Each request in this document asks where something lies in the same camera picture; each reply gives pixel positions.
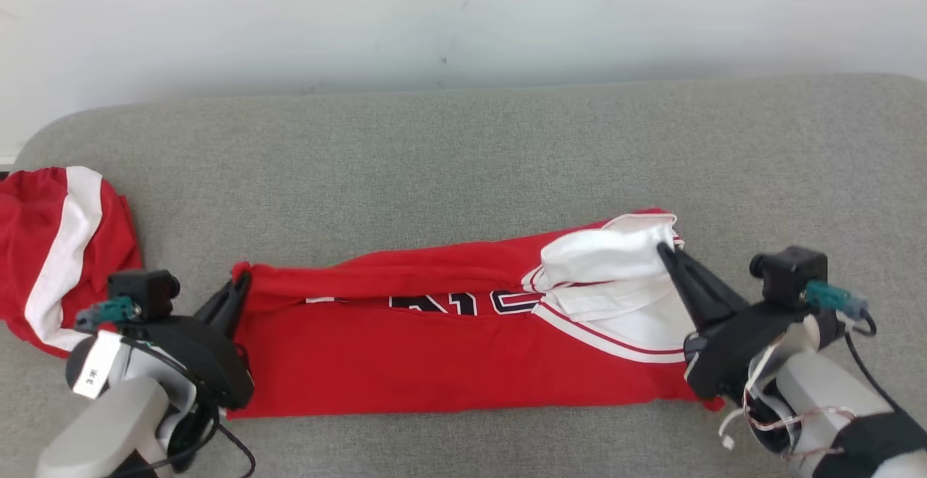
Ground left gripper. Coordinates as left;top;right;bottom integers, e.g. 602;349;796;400
65;270;256;466

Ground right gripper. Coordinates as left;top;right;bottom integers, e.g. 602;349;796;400
656;243;846;401

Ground red jersey with number 23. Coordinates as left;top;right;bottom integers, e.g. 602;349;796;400
226;209;725;419

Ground red shorts with white stripe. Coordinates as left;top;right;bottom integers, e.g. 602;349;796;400
0;167;144;359

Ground grey fabric sofa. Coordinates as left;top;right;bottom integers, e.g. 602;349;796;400
0;74;927;478

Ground teal left camera connector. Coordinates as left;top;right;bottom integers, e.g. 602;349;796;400
75;297;143;334

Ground teal camera connector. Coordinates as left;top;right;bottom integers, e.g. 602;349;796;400
75;297;143;334
804;280;869;320

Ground teal right camera connector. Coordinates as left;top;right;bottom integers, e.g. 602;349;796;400
804;280;869;320

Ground black left camera cable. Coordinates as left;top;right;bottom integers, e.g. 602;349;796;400
109;362;257;478

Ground black camera cable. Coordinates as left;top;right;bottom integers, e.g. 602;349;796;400
842;314;910;415
109;362;257;478

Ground red white twisted wires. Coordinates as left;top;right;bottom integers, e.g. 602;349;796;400
719;348;857;461

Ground black right camera cable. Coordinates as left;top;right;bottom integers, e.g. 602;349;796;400
842;314;910;415

